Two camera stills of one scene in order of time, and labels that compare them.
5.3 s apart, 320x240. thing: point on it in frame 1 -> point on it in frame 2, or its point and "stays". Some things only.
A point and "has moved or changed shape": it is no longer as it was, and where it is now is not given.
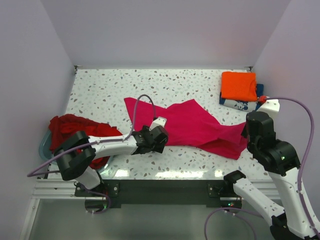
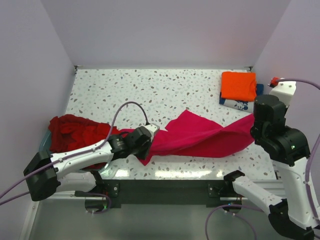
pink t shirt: [187, 124] has moved or changed shape
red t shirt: [61, 126] stays
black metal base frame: [195, 193] stays
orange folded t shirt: [240, 86] stays
